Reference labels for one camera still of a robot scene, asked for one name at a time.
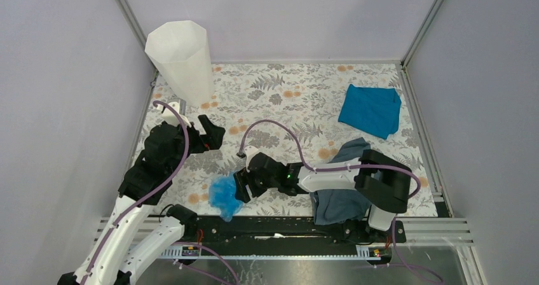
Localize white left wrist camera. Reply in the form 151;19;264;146
161;100;191;127

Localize aluminium frame rails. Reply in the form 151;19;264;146
94;0;485;285

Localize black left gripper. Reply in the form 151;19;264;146
167;113;226;173

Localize grey-blue crumpled cloth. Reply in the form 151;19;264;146
310;137;371;225

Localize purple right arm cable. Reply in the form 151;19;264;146
236;119;422;200

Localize teal folded cloth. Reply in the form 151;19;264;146
338;85;402;139

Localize floral patterned table mat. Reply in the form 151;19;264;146
153;64;437;217

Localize blue plastic trash bag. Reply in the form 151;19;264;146
208;173;243;222

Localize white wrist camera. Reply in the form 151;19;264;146
236;146;259;160
161;100;191;127

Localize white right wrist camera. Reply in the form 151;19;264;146
236;146;259;160

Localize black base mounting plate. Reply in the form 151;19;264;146
182;216;407;257

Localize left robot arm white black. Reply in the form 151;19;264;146
58;115;226;284

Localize white paper trash bin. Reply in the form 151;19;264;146
145;20;215;106

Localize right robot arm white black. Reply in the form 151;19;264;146
233;146;415;242

